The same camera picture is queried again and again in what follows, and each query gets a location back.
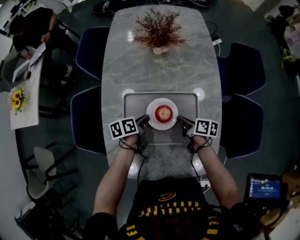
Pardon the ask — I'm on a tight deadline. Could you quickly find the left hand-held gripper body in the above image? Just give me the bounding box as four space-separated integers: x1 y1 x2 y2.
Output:
109 117 149 154

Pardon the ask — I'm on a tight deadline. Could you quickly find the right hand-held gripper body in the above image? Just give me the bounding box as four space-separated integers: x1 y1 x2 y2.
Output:
182 118 219 153

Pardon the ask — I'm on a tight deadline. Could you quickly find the white round plate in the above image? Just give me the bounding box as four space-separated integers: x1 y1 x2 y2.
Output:
146 97 179 131

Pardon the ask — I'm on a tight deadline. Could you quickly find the red apple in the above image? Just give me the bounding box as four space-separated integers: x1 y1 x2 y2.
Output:
154 105 173 123

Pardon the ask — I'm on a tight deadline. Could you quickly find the person's right forearm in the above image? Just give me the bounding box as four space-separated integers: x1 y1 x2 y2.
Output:
192 135 240 209

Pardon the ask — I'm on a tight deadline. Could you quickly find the person's left forearm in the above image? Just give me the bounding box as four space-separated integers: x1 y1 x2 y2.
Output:
92 134 139 216

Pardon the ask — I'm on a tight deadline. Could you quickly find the grey metal tray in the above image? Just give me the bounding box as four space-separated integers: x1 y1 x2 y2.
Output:
122 92 199 146

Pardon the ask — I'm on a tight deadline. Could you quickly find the dark blue chair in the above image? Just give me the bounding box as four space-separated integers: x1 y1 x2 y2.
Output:
70 85 107 156
75 26 111 82
217 42 267 97
219 93 265 160

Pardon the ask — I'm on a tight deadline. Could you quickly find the black monitor with lit screen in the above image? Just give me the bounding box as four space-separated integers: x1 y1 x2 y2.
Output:
243 172 288 205

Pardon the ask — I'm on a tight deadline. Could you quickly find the grey chair with black legs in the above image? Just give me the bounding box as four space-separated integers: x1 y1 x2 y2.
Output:
24 141 79 200

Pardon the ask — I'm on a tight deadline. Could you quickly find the white power strip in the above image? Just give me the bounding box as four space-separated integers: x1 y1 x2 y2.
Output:
210 34 223 46

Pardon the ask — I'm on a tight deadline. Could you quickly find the dried brown plant in pot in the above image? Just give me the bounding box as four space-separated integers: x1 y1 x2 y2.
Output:
133 8 187 56

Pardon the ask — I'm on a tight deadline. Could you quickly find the person's black printed shirt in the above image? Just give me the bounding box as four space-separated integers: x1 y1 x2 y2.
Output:
84 177 260 240

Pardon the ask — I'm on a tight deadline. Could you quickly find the white marble side table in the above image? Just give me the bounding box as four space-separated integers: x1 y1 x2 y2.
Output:
9 50 45 131

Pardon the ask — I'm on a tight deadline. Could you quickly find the sunflower bouquet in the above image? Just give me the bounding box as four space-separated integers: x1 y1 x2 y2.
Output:
8 85 28 116

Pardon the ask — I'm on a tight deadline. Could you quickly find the white laptop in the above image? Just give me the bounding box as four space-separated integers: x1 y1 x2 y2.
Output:
29 41 47 68

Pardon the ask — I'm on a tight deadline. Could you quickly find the grey open box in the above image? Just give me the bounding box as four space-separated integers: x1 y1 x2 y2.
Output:
11 59 32 83

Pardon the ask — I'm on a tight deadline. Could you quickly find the black equipment case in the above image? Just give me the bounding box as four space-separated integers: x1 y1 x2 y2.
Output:
14 201 73 240

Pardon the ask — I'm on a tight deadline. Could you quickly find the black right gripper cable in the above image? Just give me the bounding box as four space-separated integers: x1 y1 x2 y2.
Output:
189 150 207 183

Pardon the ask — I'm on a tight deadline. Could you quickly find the yellow-green strap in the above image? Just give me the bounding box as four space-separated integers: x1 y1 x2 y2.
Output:
280 47 298 69

